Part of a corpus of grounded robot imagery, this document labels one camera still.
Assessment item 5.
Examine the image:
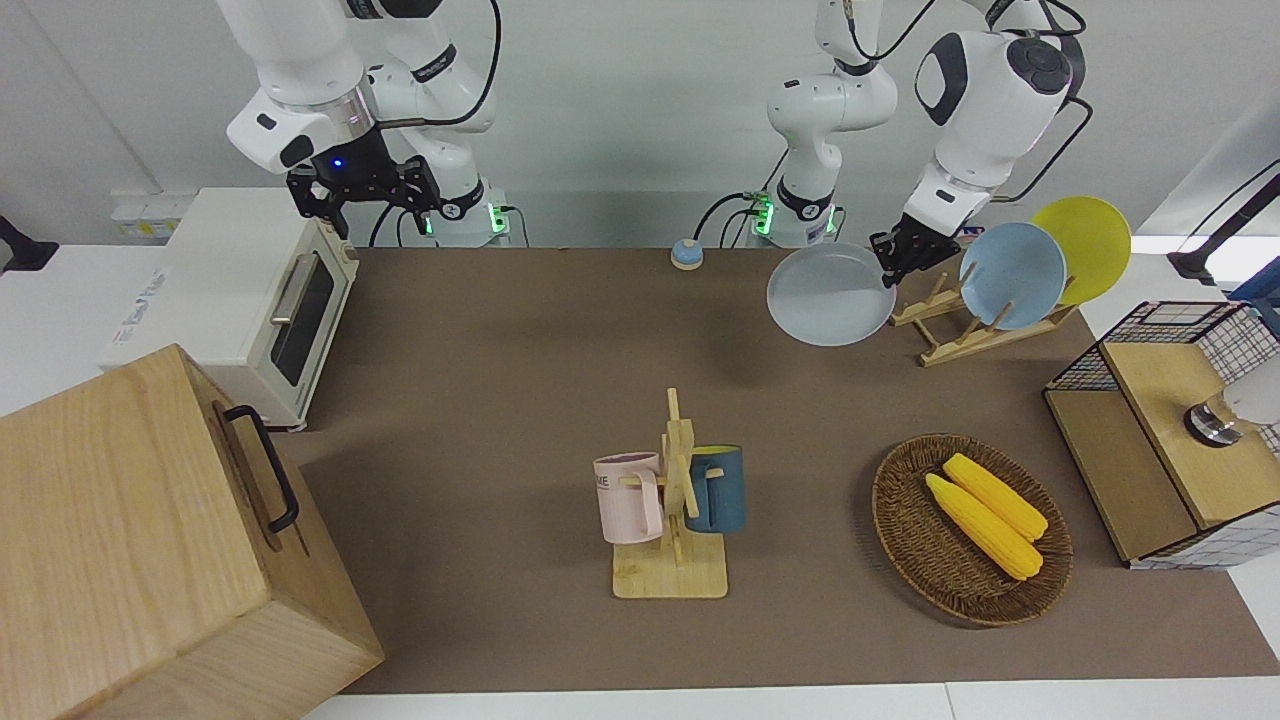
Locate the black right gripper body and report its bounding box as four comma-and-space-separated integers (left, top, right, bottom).
312, 128, 399, 199

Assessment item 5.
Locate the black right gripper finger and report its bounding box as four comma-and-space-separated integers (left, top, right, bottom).
390, 157, 442, 221
287, 170, 349, 241

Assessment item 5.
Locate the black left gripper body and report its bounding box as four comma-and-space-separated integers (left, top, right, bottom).
895, 213, 963, 273

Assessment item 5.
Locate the gray round plate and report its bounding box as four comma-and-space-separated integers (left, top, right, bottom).
767, 243, 898, 348

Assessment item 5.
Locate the light blue round plate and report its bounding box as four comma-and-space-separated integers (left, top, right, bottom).
959, 222, 1068, 331

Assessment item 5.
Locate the wooden plate rack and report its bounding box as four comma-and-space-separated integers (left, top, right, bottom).
890, 272, 1081, 368

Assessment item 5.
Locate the yellow round plate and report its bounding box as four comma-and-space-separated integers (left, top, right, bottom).
1031, 196, 1133, 306

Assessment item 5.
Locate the cream toaster oven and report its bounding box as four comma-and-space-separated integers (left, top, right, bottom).
100, 187, 359, 431

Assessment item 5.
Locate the brown table mat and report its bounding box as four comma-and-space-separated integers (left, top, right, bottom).
298, 247, 1280, 695

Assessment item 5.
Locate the yellow corn cob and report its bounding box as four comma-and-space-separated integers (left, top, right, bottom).
925, 473, 1044, 581
943, 453, 1049, 542

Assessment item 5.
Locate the brown wicker basket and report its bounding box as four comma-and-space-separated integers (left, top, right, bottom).
872, 433, 1074, 628

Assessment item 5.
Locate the black stand foot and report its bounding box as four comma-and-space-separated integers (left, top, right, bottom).
0, 215, 59, 273
1168, 158, 1280, 286

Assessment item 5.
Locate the dark teal mug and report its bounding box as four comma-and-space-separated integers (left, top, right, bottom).
686, 446, 747, 534

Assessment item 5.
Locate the white cylindrical bottle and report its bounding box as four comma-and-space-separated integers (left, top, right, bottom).
1185, 360, 1280, 448

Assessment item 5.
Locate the pink mug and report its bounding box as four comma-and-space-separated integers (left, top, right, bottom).
594, 452, 665, 546

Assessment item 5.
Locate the wooden mug tree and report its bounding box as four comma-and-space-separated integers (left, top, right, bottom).
612, 388, 729, 600

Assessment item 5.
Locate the wooden cabinet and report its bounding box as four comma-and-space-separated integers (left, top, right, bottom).
0, 344, 385, 720

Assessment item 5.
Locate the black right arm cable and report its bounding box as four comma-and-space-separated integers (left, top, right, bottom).
375, 0, 501, 131

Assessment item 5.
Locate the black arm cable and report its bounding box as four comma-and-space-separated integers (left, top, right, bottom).
845, 0, 1094, 204
375, 0, 501, 131

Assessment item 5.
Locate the white wall socket strip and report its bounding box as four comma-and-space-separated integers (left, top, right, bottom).
110, 190, 196, 241

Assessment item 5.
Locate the black base cable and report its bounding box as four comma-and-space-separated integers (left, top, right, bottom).
697, 190, 776, 249

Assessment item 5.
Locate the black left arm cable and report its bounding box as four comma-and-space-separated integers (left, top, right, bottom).
845, 0, 1094, 204

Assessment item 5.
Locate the black cabinet handle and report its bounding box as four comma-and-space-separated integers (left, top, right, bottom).
223, 405, 300, 534

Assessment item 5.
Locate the wire grid wooden shelf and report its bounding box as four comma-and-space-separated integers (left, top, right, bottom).
1043, 300, 1280, 571

